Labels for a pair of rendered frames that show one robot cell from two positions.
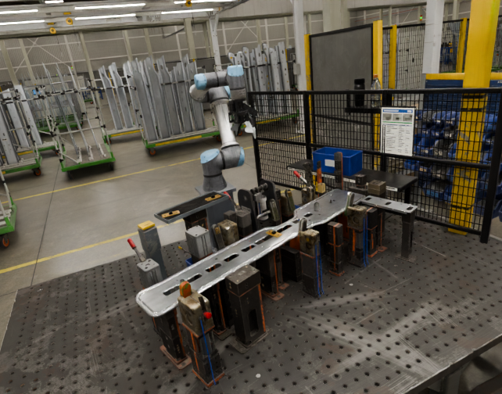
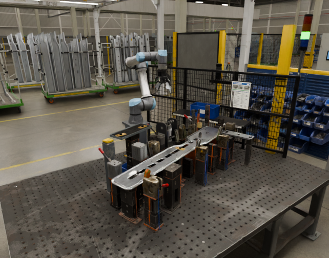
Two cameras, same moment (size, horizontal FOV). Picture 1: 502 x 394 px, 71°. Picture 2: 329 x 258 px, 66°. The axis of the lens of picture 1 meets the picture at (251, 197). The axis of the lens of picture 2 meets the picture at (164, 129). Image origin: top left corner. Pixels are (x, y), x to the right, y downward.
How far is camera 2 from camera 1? 0.61 m
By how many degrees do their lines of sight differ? 13
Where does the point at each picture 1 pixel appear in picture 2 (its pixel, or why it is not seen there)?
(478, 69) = (285, 65)
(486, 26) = (289, 43)
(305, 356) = (205, 213)
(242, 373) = (173, 223)
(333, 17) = (182, 21)
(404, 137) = (244, 99)
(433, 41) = (246, 44)
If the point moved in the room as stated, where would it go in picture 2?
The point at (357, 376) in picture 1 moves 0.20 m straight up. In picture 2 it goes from (235, 220) to (238, 195)
